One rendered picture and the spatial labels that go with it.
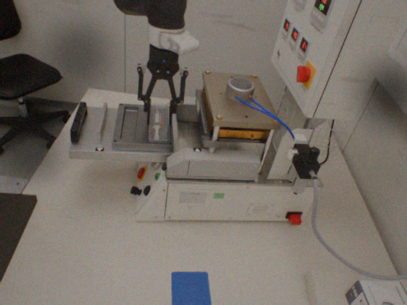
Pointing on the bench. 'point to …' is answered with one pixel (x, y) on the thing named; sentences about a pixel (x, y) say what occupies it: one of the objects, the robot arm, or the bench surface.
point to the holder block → (136, 131)
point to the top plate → (240, 101)
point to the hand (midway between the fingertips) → (159, 112)
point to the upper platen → (256, 136)
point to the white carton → (376, 293)
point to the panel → (148, 178)
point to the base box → (225, 203)
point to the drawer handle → (78, 121)
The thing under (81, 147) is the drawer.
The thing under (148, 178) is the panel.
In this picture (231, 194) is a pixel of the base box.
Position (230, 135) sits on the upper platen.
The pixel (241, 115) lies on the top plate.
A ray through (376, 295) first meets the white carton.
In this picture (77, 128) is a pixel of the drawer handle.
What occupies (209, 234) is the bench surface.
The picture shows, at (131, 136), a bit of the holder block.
